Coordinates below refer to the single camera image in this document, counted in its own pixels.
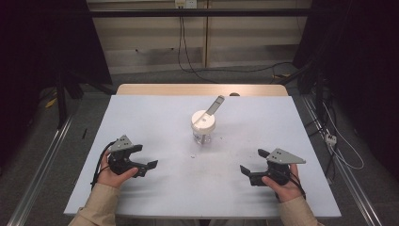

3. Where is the black wall cable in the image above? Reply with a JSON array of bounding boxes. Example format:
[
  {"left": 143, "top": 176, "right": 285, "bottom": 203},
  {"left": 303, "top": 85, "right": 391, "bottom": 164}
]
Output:
[
  {"left": 177, "top": 16, "right": 220, "bottom": 85},
  {"left": 181, "top": 16, "right": 295, "bottom": 75}
]

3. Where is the wooden table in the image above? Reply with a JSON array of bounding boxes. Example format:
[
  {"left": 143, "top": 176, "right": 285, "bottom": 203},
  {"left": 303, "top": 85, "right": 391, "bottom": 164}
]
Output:
[{"left": 116, "top": 83, "right": 289, "bottom": 97}]

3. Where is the white floor cable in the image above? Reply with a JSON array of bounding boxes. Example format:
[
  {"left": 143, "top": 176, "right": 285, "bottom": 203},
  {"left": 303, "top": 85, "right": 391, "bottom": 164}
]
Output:
[{"left": 322, "top": 101, "right": 366, "bottom": 171}]

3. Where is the black metal stand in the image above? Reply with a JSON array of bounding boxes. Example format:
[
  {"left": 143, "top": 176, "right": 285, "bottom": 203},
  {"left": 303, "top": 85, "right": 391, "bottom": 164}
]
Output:
[
  {"left": 54, "top": 73, "right": 117, "bottom": 130},
  {"left": 277, "top": 60, "right": 327, "bottom": 121}
]

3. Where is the light wooden post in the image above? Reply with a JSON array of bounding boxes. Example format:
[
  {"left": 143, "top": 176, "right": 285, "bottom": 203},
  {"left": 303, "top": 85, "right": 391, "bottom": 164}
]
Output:
[{"left": 201, "top": 0, "right": 210, "bottom": 69}]

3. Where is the black horizontal bar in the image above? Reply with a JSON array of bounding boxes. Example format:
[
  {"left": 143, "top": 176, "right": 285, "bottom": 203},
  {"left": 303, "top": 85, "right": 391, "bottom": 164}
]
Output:
[{"left": 88, "top": 8, "right": 315, "bottom": 19}]

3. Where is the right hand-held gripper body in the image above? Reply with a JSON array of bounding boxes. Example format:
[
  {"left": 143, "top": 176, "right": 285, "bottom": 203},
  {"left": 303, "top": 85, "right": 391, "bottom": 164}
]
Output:
[{"left": 265, "top": 148, "right": 307, "bottom": 186}]

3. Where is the white table board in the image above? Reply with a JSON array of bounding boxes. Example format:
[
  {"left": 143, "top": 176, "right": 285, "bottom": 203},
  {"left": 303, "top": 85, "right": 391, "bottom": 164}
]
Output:
[{"left": 63, "top": 94, "right": 343, "bottom": 219}]

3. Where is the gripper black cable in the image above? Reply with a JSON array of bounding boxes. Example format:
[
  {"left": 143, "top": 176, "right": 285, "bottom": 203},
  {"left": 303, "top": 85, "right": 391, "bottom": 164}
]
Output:
[
  {"left": 275, "top": 171, "right": 307, "bottom": 202},
  {"left": 90, "top": 141, "right": 116, "bottom": 191}
]

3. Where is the person's right hand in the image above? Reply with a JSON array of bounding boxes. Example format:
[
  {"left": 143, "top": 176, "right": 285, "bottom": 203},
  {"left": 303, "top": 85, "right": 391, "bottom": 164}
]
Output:
[{"left": 262, "top": 163, "right": 304, "bottom": 203}]

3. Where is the black floor cable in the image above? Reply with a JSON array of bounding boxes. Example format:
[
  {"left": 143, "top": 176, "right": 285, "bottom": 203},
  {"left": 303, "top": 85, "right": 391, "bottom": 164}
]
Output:
[{"left": 308, "top": 96, "right": 339, "bottom": 177}]

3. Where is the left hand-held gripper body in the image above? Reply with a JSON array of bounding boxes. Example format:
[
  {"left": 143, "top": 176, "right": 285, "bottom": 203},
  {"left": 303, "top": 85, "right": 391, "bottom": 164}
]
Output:
[{"left": 107, "top": 135, "right": 139, "bottom": 176}]

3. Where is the person's left hand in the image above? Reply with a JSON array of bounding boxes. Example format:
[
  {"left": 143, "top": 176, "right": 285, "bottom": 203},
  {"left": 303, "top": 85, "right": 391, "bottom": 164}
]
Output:
[{"left": 97, "top": 151, "right": 140, "bottom": 189}]

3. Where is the black curtain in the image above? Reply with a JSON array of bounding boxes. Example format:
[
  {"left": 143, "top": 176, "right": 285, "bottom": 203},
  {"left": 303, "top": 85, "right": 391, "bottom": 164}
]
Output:
[
  {"left": 0, "top": 0, "right": 114, "bottom": 164},
  {"left": 292, "top": 0, "right": 399, "bottom": 182}
]

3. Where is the aluminium floor rail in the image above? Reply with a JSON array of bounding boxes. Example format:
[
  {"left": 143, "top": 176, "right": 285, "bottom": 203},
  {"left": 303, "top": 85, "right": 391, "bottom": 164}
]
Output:
[
  {"left": 301, "top": 95, "right": 384, "bottom": 226},
  {"left": 6, "top": 115, "right": 75, "bottom": 226}
]

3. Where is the white power plug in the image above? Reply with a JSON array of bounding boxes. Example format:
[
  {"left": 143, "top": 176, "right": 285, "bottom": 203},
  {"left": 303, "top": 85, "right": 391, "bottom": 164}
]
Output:
[{"left": 325, "top": 133, "right": 339, "bottom": 147}]

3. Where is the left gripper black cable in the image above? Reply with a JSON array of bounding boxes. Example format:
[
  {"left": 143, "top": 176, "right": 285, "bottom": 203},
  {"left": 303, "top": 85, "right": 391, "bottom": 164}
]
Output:
[{"left": 90, "top": 141, "right": 116, "bottom": 191}]

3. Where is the clear jar with white lid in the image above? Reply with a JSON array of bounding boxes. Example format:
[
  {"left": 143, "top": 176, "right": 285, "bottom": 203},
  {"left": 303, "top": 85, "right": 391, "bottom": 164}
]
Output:
[{"left": 190, "top": 94, "right": 226, "bottom": 146}]

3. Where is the white wall outlet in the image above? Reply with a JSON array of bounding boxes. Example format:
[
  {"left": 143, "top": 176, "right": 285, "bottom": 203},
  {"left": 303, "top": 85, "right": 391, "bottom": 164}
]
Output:
[{"left": 174, "top": 0, "right": 199, "bottom": 9}]

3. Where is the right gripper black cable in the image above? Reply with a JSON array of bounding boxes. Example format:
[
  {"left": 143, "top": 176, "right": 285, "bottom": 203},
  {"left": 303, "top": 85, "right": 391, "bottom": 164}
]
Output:
[{"left": 275, "top": 171, "right": 307, "bottom": 202}]

